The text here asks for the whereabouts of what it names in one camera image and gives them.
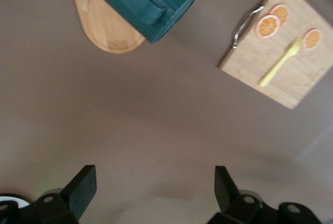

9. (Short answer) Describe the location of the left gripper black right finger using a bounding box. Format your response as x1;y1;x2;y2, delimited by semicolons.
208;166;325;224

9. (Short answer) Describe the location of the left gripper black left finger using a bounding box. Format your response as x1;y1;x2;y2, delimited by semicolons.
0;165;98;224

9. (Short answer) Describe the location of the teal cup yellow inside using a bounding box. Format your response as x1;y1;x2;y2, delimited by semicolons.
82;0;200;44

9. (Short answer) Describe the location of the wooden mug tree rack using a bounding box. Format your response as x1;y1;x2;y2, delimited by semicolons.
69;0;146;54

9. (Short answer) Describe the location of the brown table mat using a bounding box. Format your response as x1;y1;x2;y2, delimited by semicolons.
0;0;333;224

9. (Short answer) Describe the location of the bamboo cutting board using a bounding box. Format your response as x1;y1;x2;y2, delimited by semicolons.
217;0;333;110

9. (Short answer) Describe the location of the yellow plastic fork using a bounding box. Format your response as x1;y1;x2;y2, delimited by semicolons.
259;36;303;88

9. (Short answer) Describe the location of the orange slice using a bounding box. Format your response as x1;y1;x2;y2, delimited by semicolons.
269;3;290;29
301;28;323;51
254;14;281;39

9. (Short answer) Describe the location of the metal cutting board handle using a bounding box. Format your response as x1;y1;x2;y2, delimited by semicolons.
231;5;265;50

